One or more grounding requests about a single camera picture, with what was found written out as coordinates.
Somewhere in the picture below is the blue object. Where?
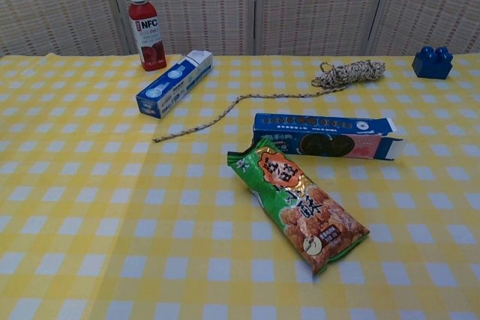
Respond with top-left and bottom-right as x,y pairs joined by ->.
251,112 -> 408,162

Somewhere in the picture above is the blue white toothpaste box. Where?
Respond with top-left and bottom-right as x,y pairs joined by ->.
135,49 -> 214,119

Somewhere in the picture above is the green orange snack bag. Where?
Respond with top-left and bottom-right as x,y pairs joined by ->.
226,138 -> 371,276

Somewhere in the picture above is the red NFC juice bottle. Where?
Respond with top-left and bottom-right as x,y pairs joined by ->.
127,0 -> 168,73

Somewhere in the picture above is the beige woven folding screen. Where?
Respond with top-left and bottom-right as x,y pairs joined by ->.
0,0 -> 480,58

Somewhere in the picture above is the yellow checked tablecloth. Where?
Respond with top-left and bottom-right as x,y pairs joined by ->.
0,53 -> 480,320

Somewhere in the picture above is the blue building block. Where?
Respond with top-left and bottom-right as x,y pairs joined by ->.
411,45 -> 454,81

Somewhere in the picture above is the speckled braided rope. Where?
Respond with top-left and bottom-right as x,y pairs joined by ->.
151,59 -> 386,144

